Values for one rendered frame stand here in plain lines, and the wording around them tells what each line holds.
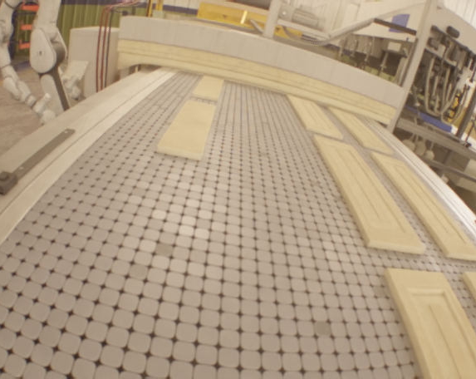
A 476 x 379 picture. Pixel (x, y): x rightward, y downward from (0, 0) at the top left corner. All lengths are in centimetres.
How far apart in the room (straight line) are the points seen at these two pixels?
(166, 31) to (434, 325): 209
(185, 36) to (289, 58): 74
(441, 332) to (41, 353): 65
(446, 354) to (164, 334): 49
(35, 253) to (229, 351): 34
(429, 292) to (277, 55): 177
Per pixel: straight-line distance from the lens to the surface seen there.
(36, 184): 67
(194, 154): 77
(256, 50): 206
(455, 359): 60
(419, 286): 66
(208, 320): 42
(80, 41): 280
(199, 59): 209
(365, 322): 53
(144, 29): 216
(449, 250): 90
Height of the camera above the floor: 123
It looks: 31 degrees down
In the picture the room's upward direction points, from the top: 16 degrees clockwise
